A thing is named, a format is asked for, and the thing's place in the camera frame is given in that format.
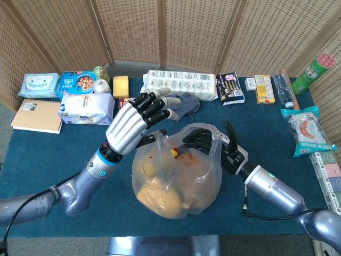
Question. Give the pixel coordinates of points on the yellow sponge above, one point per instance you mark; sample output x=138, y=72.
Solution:
x=121, y=86

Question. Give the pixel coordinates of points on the light blue wet wipes pack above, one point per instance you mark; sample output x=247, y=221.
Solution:
x=38, y=85

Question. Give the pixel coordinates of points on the strip of pastel boxes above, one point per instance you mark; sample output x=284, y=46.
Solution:
x=330, y=178

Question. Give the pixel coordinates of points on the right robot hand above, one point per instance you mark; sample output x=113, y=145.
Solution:
x=234, y=160

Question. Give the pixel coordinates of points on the clear plastic shopping bag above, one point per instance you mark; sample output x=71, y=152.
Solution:
x=205, y=170

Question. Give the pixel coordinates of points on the teal snack packet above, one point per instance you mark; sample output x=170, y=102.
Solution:
x=306, y=130

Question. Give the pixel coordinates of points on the green canister pink lid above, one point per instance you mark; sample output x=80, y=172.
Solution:
x=310, y=74

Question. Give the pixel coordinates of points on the yellow cardboard box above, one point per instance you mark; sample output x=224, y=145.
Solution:
x=264, y=89

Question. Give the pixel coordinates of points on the yellow red snack box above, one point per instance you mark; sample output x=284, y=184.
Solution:
x=175, y=153

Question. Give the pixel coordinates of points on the small white box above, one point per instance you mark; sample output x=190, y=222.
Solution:
x=250, y=84

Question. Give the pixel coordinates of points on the rattan folding screen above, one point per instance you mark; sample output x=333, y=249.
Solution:
x=186, y=32

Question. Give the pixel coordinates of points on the green netted bottle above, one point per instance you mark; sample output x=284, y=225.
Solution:
x=101, y=72

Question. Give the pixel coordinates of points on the blue cookie box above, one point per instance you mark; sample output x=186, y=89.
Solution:
x=76, y=82

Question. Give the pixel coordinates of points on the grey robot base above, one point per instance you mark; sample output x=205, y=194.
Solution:
x=160, y=246

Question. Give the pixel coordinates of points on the brown spiral notebook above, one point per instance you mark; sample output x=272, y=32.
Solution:
x=37, y=116

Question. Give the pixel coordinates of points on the long white paper pack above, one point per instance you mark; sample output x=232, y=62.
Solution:
x=186, y=82

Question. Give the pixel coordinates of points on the grey cloth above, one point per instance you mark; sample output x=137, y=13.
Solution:
x=190, y=104

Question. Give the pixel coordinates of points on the white tape roll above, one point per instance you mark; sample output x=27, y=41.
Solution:
x=101, y=86

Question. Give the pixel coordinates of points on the dark plastic bottle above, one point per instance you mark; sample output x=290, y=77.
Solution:
x=283, y=89

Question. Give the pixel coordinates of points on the white blue tissue pack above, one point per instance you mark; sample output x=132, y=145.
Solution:
x=85, y=108

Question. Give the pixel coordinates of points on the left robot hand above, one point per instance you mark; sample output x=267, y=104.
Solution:
x=125, y=122

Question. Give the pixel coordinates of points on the brown bread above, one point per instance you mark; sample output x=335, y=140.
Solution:
x=194, y=170

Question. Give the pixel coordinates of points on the yellow round bread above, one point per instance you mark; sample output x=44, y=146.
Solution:
x=157, y=197

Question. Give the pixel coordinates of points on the blue felt table cover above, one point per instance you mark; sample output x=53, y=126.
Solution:
x=253, y=120

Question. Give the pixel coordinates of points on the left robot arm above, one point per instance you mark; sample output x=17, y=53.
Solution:
x=85, y=184

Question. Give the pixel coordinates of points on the brown panda cookie box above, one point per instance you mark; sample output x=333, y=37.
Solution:
x=123, y=102

